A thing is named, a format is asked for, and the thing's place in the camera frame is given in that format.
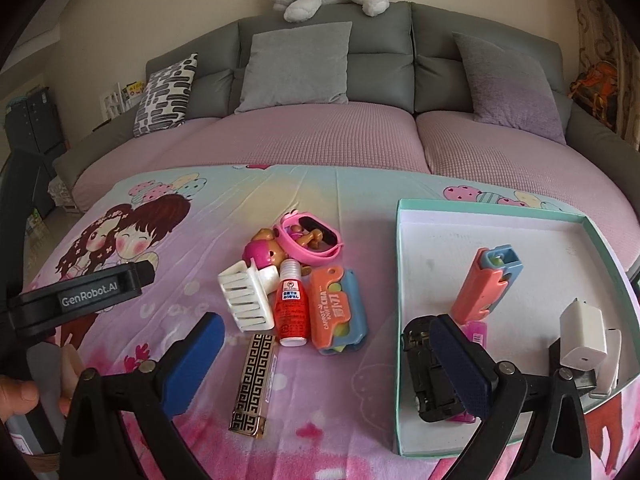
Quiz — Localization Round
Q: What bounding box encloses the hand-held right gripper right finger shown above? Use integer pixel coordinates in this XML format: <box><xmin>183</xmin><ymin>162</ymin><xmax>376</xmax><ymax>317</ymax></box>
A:
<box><xmin>429</xmin><ymin>314</ymin><xmax>594</xmax><ymax>480</ymax></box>

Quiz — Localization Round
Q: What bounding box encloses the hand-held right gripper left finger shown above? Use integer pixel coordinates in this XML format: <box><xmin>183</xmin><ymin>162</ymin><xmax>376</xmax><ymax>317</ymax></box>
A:
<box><xmin>60</xmin><ymin>311</ymin><xmax>226</xmax><ymax>480</ymax></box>

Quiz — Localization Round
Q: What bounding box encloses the magenta tube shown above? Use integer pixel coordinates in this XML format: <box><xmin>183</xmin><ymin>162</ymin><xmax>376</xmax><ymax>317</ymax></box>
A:
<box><xmin>450</xmin><ymin>321</ymin><xmax>487</xmax><ymax>423</ymax></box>

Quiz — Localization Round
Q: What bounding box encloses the black toy car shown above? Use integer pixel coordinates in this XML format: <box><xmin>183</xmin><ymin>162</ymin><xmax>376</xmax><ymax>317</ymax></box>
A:
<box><xmin>402</xmin><ymin>316</ymin><xmax>471</xmax><ymax>423</ymax></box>

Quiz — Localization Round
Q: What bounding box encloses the gold patterned lighter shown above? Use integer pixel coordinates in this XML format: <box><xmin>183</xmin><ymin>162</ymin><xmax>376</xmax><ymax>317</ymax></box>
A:
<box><xmin>229</xmin><ymin>333</ymin><xmax>277</xmax><ymax>439</ymax></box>

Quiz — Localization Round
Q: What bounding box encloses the white hair claw clip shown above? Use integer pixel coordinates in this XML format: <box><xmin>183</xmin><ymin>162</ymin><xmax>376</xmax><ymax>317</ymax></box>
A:
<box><xmin>217</xmin><ymin>258</ymin><xmax>279</xmax><ymax>333</ymax></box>

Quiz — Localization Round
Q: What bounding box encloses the orange blue peeler pack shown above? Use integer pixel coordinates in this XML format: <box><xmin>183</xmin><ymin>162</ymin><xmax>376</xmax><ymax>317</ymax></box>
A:
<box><xmin>450</xmin><ymin>244</ymin><xmax>524</xmax><ymax>323</ymax></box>
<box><xmin>310</xmin><ymin>266</ymin><xmax>371</xmax><ymax>356</ymax></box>

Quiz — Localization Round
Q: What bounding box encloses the black square box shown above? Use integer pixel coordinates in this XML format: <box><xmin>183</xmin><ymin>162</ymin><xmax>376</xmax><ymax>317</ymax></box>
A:
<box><xmin>547</xmin><ymin>337</ymin><xmax>601</xmax><ymax>396</ymax></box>

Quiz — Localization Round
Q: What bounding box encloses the red glue bottle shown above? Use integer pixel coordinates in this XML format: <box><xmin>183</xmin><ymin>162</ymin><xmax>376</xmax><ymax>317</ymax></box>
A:
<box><xmin>272</xmin><ymin>259</ymin><xmax>307</xmax><ymax>348</ymax></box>

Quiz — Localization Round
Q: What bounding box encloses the white charger block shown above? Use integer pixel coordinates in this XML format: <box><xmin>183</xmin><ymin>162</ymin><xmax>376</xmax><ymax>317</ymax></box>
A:
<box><xmin>559</xmin><ymin>299</ymin><xmax>608</xmax><ymax>372</ymax></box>

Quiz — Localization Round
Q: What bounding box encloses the pink puppy toy figure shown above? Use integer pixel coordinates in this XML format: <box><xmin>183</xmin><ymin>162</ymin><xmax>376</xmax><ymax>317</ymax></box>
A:
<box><xmin>243</xmin><ymin>227</ymin><xmax>288</xmax><ymax>268</ymax></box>

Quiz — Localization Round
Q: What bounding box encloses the teal cardboard tray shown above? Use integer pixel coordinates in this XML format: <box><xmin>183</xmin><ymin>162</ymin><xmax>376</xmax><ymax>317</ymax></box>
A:
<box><xmin>395</xmin><ymin>198</ymin><xmax>640</xmax><ymax>457</ymax></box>

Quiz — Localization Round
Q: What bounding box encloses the white wrist band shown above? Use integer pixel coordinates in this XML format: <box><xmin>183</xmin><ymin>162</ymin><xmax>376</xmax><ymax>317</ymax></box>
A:
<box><xmin>590</xmin><ymin>327</ymin><xmax>623</xmax><ymax>395</ymax></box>

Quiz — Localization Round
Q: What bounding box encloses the pink toy watch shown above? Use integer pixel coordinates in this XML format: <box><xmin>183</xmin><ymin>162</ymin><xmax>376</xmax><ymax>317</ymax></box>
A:
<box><xmin>277</xmin><ymin>211</ymin><xmax>346</xmax><ymax>267</ymax></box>

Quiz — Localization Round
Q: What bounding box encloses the person's left hand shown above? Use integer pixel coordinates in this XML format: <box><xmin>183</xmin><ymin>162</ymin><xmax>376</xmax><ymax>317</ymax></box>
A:
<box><xmin>0</xmin><ymin>345</ymin><xmax>86</xmax><ymax>420</ymax></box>

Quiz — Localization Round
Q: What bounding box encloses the cartoon printed blanket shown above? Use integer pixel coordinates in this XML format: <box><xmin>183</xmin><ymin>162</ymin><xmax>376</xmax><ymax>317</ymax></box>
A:
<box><xmin>0</xmin><ymin>162</ymin><xmax>640</xmax><ymax>480</ymax></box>

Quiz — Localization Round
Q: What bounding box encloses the dark cabinet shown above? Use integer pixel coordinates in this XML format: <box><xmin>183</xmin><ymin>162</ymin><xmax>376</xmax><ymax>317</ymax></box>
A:
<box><xmin>4</xmin><ymin>89</ymin><xmax>68</xmax><ymax>218</ymax></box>

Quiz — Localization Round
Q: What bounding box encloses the white book rack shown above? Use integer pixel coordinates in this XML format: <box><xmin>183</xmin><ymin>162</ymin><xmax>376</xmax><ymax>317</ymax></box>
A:
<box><xmin>102</xmin><ymin>80</ymin><xmax>146</xmax><ymax>121</ymax></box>

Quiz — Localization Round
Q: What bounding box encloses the black white patterned cushion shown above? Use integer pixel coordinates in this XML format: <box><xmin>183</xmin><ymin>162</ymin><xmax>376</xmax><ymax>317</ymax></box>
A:
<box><xmin>134</xmin><ymin>52</ymin><xmax>198</xmax><ymax>137</ymax></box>

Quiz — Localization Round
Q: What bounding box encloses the pink sofa cover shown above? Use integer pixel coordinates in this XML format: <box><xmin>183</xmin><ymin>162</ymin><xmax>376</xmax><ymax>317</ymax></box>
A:
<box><xmin>75</xmin><ymin>100</ymin><xmax>640</xmax><ymax>241</ymax></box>

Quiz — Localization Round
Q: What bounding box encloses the purple grey cushion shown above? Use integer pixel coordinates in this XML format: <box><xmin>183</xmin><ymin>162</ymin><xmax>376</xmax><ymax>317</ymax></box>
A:
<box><xmin>451</xmin><ymin>32</ymin><xmax>568</xmax><ymax>146</ymax></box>

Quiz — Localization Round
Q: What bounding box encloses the grey sofa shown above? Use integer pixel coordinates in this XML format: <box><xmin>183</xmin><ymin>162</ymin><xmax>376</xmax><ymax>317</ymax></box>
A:
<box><xmin>52</xmin><ymin>2</ymin><xmax>640</xmax><ymax>211</ymax></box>

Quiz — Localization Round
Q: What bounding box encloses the orange patterned bag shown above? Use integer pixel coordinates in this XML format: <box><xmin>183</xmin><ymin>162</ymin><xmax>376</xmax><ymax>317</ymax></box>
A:
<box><xmin>570</xmin><ymin>60</ymin><xmax>621</xmax><ymax>126</ymax></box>

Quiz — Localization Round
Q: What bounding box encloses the beige patterned curtain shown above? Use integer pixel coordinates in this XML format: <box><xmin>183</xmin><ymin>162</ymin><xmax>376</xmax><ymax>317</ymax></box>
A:
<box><xmin>570</xmin><ymin>0</ymin><xmax>640</xmax><ymax>136</ymax></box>

